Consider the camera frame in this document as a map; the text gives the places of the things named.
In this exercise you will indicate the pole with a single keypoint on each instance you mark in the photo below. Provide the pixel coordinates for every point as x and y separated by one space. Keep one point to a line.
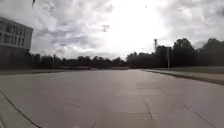
168 58

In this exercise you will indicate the row of dark trees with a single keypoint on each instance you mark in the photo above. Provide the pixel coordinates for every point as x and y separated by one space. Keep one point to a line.
186 55

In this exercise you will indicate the grey concrete slab pavement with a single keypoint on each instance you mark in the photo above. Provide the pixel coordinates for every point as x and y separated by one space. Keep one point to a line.
100 96

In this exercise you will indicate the dark grass strip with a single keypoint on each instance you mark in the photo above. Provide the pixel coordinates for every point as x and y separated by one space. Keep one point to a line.
30 71

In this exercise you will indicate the grey building with windows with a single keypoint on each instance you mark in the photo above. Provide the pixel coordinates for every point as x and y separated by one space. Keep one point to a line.
15 36

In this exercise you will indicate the tall thin tower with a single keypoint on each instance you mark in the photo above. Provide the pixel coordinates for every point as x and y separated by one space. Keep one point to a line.
155 45

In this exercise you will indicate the pale raised ground strip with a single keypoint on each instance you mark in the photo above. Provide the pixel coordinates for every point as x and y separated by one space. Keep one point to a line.
200 75

